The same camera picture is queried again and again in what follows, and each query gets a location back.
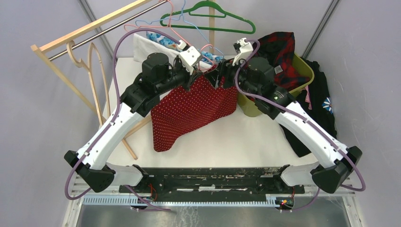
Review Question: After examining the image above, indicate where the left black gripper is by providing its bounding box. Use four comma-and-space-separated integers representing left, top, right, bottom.
156, 55, 203, 95

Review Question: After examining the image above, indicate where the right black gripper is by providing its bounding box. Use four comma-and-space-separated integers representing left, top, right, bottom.
204, 54, 260, 98

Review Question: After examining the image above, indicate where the red polka dot garment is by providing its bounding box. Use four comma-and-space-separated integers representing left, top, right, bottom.
150, 76, 238, 152

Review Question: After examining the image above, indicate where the white garment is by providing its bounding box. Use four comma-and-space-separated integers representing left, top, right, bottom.
132, 33, 211, 70

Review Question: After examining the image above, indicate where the red plaid shirt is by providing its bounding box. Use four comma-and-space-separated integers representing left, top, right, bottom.
256, 32, 310, 91

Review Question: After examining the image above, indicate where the green hanger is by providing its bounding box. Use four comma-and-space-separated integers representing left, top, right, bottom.
158, 0, 257, 35

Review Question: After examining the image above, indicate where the pink hanger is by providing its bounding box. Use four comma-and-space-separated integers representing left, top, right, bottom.
123, 0, 195, 48
198, 44, 224, 72

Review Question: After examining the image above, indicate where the wooden hanger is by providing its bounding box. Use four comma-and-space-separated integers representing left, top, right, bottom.
66, 41, 111, 123

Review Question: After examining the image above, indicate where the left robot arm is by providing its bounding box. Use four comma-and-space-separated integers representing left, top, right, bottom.
64, 50, 202, 192

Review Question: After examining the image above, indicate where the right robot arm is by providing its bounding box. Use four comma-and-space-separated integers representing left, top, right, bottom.
206, 57, 366, 193

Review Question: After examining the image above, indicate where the blue floral garment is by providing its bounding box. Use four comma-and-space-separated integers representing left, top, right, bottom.
146, 30, 225, 65

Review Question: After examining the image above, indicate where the green plastic basket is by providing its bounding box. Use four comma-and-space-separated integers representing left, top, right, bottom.
237, 53, 314, 117

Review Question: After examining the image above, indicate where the pink cloth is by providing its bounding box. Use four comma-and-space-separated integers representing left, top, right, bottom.
304, 86, 312, 110

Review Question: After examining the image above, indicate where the black garment with flower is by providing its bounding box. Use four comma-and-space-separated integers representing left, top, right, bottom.
296, 59, 337, 138

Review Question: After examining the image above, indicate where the wooden clothes rack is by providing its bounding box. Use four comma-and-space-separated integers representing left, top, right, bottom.
30, 0, 217, 160

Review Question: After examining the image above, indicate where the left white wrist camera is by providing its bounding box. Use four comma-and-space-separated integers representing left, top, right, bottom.
178, 43, 202, 75

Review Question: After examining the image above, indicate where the blue wire hanger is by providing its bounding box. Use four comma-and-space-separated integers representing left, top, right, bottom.
124, 0, 223, 55

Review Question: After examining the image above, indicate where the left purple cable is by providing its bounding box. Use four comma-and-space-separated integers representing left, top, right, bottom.
64, 28, 185, 201

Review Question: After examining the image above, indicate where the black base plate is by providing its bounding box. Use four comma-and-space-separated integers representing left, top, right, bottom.
133, 167, 305, 202

